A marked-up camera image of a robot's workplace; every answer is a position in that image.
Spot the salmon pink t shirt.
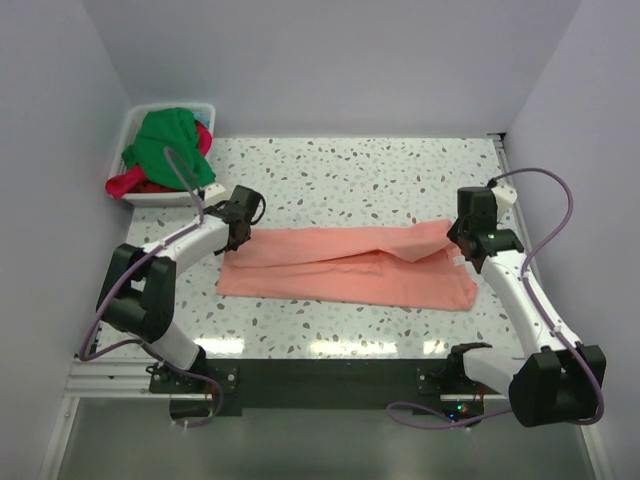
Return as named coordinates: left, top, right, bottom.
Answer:
left=217, top=220, right=477, bottom=312

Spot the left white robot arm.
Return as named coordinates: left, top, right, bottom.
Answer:
left=96, top=186, right=266, bottom=392

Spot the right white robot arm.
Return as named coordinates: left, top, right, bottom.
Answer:
left=445, top=184, right=606, bottom=427

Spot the white laundry basket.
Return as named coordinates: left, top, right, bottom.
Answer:
left=105, top=102, right=224, bottom=207

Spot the green t shirt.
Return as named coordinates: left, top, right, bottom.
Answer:
left=121, top=107, right=216, bottom=191

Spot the red t shirt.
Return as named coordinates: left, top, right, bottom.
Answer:
left=105, top=120, right=213, bottom=199

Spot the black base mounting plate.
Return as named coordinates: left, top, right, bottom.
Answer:
left=146, top=358, right=490, bottom=423

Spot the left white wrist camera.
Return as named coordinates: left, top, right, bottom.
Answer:
left=201, top=183, right=230, bottom=206

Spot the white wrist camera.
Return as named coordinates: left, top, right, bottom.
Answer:
left=201, top=183, right=230, bottom=206
left=491, top=181, right=517, bottom=210

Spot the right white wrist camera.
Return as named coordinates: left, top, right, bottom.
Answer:
left=491, top=181, right=517, bottom=210

